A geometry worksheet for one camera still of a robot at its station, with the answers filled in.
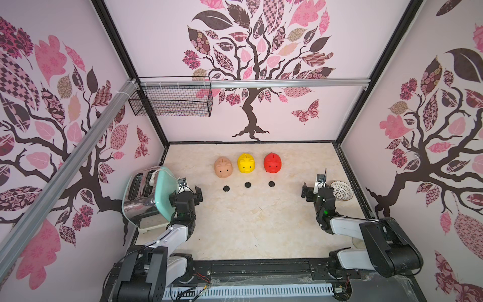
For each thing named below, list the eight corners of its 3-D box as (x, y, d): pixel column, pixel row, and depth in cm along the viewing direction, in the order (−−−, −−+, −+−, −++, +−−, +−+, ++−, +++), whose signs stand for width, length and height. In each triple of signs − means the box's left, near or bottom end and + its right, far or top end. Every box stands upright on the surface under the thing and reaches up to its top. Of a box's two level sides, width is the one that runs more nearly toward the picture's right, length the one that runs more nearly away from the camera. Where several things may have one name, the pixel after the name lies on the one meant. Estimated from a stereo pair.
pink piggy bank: (213, 178, 105) (211, 168, 97) (219, 165, 110) (218, 155, 103) (228, 181, 103) (227, 172, 96) (234, 168, 109) (233, 158, 102)
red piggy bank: (264, 176, 105) (266, 166, 98) (263, 162, 112) (264, 152, 105) (280, 176, 105) (282, 166, 98) (278, 162, 112) (280, 152, 105)
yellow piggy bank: (236, 172, 107) (235, 163, 100) (242, 161, 112) (242, 151, 106) (250, 177, 105) (250, 168, 98) (255, 165, 110) (256, 156, 103)
